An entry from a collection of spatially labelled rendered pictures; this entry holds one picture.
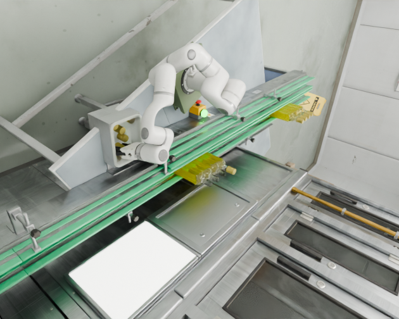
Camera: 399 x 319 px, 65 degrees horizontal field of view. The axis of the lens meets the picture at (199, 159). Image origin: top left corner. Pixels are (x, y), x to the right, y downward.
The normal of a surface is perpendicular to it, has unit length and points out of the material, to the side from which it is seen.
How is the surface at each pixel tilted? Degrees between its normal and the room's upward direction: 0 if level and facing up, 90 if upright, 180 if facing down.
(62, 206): 90
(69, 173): 0
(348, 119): 90
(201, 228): 90
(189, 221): 90
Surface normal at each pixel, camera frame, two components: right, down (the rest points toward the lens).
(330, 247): 0.04, -0.85
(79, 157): 0.77, 0.37
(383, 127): -0.64, 0.39
